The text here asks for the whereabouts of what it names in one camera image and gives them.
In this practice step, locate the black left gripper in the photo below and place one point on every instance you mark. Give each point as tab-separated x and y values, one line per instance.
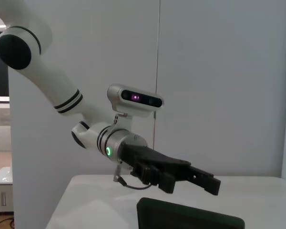
157	159

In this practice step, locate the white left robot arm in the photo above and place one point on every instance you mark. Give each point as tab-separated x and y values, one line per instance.
50	76

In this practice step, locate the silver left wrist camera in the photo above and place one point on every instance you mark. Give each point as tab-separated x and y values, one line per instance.
138	97

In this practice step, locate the white box with green light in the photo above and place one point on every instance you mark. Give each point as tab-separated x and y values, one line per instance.
2	190

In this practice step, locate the green glasses case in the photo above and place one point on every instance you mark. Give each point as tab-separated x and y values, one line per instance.
181	217

